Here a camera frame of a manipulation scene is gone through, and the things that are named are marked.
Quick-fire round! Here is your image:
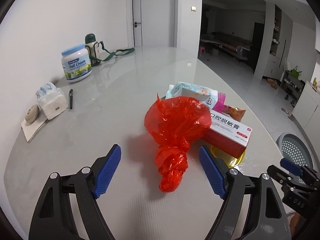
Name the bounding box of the green thermos bottle with strap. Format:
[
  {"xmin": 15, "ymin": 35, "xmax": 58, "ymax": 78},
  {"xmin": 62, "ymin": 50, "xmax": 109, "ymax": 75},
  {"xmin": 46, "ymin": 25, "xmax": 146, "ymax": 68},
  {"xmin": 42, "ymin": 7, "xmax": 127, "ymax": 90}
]
[{"xmin": 84, "ymin": 34, "xmax": 135, "ymax": 67}]

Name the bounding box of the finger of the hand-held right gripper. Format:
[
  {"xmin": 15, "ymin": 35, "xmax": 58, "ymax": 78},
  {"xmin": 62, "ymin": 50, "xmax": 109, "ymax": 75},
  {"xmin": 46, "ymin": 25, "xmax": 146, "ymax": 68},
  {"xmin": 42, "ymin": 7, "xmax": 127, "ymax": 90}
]
[
  {"xmin": 280, "ymin": 158, "xmax": 320, "ymax": 180},
  {"xmin": 267, "ymin": 164, "xmax": 292, "ymax": 187}
]

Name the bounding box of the grey door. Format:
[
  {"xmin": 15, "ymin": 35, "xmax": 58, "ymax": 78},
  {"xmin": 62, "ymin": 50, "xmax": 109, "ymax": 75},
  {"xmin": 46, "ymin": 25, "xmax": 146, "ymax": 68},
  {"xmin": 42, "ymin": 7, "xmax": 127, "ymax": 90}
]
[{"xmin": 132, "ymin": 0, "xmax": 175, "ymax": 47}]

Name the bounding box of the tall white shelf unit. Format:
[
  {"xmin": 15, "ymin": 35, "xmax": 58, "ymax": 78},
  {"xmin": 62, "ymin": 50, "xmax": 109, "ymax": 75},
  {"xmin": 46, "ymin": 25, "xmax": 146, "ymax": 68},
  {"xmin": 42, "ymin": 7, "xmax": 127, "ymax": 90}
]
[{"xmin": 262, "ymin": 4, "xmax": 283, "ymax": 79}]

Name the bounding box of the yellow plastic lid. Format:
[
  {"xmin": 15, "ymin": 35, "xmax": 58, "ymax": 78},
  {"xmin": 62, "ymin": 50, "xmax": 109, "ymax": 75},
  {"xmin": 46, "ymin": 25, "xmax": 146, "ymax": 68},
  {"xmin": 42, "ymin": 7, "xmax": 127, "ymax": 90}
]
[{"xmin": 209, "ymin": 144, "xmax": 247, "ymax": 168}]

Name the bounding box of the red plastic bag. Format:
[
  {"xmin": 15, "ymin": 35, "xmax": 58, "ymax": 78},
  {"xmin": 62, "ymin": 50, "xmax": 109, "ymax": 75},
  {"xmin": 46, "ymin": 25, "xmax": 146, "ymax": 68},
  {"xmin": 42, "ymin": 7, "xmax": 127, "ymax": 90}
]
[{"xmin": 144, "ymin": 96, "xmax": 212, "ymax": 193}]

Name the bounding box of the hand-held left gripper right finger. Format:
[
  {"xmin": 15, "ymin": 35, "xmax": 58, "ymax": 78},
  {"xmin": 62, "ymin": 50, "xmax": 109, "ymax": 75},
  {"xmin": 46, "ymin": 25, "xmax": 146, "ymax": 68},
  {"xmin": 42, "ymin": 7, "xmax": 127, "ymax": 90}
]
[{"xmin": 199, "ymin": 145, "xmax": 293, "ymax": 240}]

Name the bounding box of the white low cabinet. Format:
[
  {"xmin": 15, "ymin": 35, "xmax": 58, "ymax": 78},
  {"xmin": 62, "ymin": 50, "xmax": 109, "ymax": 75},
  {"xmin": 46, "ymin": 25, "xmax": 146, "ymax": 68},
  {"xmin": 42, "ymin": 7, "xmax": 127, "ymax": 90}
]
[{"xmin": 291, "ymin": 80, "xmax": 320, "ymax": 133}]

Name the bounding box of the white tissue pack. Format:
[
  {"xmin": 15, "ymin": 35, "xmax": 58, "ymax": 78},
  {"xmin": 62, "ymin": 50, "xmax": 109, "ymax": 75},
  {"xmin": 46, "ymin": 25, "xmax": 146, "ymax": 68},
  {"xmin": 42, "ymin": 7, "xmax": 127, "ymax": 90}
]
[{"xmin": 36, "ymin": 82, "xmax": 67, "ymax": 120}]

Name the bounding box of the grey mesh trash basket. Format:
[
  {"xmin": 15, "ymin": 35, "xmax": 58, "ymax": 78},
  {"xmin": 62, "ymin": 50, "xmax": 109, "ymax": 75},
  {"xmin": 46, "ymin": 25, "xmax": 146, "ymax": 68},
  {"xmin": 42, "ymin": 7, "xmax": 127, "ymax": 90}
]
[{"xmin": 277, "ymin": 132, "xmax": 314, "ymax": 178}]

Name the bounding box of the shoe rack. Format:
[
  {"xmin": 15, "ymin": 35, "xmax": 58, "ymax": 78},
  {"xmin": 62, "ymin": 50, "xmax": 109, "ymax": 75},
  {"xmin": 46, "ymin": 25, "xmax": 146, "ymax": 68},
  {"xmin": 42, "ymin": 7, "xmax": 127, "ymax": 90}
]
[{"xmin": 282, "ymin": 70, "xmax": 306, "ymax": 98}]

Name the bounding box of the orange snack packet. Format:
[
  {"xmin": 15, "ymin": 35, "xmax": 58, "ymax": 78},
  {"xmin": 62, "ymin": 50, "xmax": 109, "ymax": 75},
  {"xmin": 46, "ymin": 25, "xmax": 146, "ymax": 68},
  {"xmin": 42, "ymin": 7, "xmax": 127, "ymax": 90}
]
[{"xmin": 222, "ymin": 104, "xmax": 247, "ymax": 122}]

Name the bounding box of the white milk powder can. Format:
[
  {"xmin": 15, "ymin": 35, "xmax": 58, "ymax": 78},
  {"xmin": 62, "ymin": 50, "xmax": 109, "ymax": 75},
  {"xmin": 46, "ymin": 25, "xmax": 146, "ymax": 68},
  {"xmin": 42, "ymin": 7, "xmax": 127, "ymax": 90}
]
[{"xmin": 61, "ymin": 44, "xmax": 92, "ymax": 83}]

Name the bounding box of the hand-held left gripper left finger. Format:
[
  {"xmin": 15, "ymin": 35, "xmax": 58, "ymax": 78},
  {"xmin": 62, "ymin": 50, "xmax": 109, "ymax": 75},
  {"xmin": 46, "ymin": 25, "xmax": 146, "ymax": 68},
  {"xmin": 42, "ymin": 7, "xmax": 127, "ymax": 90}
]
[{"xmin": 29, "ymin": 144, "xmax": 122, "ymax": 240}]

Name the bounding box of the light blue wet wipes pack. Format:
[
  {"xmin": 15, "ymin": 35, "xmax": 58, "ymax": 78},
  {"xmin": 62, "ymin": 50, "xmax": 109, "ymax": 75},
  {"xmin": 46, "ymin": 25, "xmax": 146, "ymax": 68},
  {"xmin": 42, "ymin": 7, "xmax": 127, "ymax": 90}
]
[{"xmin": 165, "ymin": 82, "xmax": 218, "ymax": 110}]

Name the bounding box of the folded white paper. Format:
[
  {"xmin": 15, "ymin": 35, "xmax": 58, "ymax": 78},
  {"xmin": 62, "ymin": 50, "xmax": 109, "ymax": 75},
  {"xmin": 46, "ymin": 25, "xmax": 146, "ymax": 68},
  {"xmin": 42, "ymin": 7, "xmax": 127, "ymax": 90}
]
[{"xmin": 21, "ymin": 116, "xmax": 49, "ymax": 142}]

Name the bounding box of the red and white carton box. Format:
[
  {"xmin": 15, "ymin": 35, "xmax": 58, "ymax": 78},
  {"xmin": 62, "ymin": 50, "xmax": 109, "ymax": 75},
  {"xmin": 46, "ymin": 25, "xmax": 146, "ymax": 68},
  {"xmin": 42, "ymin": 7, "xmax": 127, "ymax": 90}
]
[{"xmin": 204, "ymin": 109, "xmax": 253, "ymax": 157}]

